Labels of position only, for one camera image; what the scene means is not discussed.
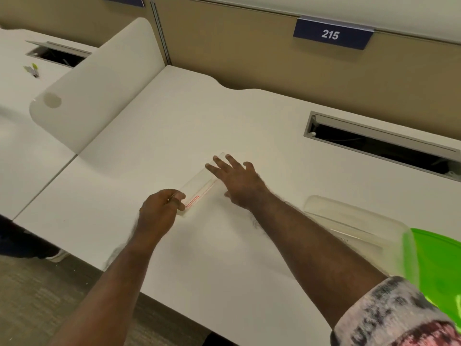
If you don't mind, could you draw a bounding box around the person's left forearm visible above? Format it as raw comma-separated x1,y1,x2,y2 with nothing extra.
47,234,163,346

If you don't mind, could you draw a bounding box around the person's left hand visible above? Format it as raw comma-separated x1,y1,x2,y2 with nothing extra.
139,189,187,246

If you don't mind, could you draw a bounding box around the white shoe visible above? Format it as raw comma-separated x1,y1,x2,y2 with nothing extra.
45,248,69,264

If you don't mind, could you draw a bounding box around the grey desk cable slot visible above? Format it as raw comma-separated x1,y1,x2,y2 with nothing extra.
304,111,461,183
25,40,93,69

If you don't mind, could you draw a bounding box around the person's right hand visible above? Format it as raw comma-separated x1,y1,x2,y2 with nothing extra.
204,154,271,212

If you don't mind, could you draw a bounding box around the blue number sign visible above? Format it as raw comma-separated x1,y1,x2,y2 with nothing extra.
293,16,375,51
98,0,146,8

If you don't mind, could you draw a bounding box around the white desk divider panel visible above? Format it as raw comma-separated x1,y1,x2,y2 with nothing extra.
29,17,168,155

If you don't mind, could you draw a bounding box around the green plastic lid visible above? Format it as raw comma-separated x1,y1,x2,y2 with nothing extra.
401,228,461,333

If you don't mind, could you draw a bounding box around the beige cubicle partition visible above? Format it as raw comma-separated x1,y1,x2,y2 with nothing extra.
0,0,461,141

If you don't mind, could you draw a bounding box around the clear plastic ruler red print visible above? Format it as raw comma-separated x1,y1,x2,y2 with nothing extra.
176,152,226,217

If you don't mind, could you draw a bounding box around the white black patterned sleeve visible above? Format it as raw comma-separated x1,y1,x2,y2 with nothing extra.
329,275,461,346

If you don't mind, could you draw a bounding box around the dark trouser leg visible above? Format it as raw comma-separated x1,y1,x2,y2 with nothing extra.
0,213,61,260

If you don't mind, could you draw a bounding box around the person's right forearm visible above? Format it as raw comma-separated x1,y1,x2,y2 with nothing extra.
248,192,389,329

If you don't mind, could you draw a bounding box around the clear plastic container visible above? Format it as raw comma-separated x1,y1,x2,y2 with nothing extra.
303,195,414,286

